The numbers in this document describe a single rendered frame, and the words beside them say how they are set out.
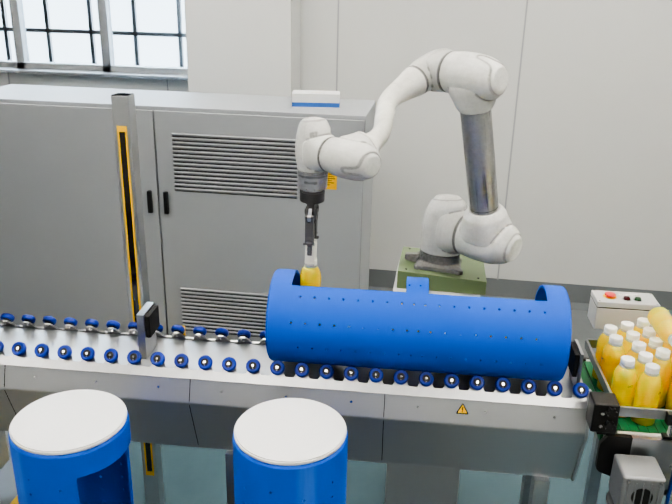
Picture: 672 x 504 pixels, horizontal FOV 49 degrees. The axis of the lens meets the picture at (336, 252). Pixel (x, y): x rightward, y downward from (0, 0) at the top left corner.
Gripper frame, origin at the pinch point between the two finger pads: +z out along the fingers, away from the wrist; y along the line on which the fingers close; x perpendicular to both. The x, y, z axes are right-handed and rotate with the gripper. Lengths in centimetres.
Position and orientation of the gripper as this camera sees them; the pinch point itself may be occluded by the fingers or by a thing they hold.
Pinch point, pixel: (310, 252)
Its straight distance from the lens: 226.5
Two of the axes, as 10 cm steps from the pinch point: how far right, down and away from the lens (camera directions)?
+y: -1.0, 3.5, -9.3
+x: 9.9, 0.7, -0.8
